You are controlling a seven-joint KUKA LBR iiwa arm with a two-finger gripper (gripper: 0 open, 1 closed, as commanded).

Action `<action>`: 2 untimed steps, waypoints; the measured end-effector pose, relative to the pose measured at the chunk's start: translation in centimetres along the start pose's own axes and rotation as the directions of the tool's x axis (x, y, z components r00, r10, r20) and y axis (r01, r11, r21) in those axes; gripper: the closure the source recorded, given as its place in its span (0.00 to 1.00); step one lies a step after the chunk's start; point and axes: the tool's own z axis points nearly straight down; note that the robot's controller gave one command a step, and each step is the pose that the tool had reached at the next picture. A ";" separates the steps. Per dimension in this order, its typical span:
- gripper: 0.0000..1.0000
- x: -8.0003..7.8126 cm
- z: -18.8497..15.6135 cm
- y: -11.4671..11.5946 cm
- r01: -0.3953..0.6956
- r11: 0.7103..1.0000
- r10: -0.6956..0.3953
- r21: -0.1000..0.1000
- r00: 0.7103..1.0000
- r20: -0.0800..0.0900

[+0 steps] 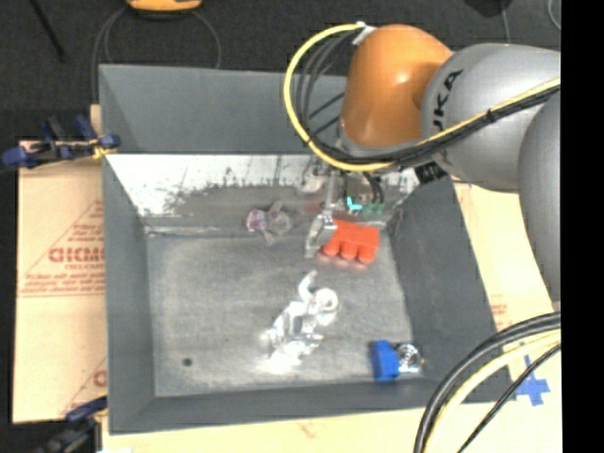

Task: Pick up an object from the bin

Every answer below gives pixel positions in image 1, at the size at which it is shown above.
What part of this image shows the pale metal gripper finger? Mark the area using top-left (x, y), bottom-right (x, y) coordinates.
top-left (304, 212), bottom-right (338, 260)

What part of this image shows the red toy block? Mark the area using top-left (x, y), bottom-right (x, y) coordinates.
top-left (319, 218), bottom-right (381, 266)

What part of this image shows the purple clear plastic toy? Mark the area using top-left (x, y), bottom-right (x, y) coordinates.
top-left (245, 199), bottom-right (294, 247)

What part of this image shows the clear plastic packet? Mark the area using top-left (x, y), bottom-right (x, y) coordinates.
top-left (258, 269), bottom-right (341, 373)

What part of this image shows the grey metal bin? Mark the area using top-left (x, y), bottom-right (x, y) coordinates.
top-left (97, 63), bottom-right (514, 434)

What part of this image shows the blue and silver small object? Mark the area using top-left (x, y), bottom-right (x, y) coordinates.
top-left (368, 339), bottom-right (425, 382)

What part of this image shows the brown cardboard board red print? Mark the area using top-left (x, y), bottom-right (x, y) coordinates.
top-left (10, 138), bottom-right (556, 425)

